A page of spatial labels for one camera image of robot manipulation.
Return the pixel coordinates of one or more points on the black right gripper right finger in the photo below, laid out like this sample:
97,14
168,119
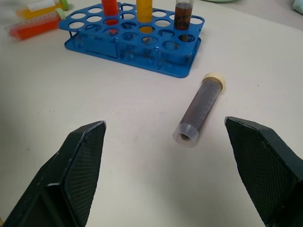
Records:
265,165

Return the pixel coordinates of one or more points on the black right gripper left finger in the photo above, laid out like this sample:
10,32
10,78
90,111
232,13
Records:
71,172

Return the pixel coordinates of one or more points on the dark brown tube, yellow cap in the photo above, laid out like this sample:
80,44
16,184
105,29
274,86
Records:
201,111

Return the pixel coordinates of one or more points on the blue tube rack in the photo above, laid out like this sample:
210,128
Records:
132,45

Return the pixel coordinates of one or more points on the orange liquid tube, green cap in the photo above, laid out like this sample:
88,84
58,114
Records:
33,28

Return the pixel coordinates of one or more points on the orange-red tube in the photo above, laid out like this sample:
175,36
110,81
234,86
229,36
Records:
110,11

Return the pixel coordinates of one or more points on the yellow liquid tube, green cap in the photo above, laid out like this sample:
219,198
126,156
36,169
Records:
40,9

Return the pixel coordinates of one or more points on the yellow-orange tube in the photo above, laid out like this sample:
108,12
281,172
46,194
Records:
144,10

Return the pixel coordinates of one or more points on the light blue cloth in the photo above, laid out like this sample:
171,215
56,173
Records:
297,6

